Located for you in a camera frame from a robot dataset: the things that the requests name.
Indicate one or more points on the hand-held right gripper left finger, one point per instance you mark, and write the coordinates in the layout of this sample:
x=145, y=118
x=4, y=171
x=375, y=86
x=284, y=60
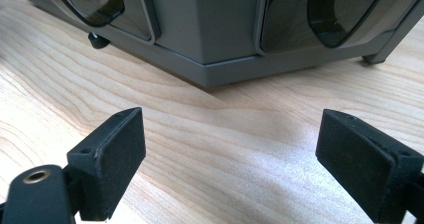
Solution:
x=116, y=164

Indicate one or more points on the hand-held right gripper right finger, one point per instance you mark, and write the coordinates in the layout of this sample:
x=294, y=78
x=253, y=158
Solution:
x=360, y=164

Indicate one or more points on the grey corner storage rack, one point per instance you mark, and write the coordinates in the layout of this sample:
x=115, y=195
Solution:
x=206, y=24

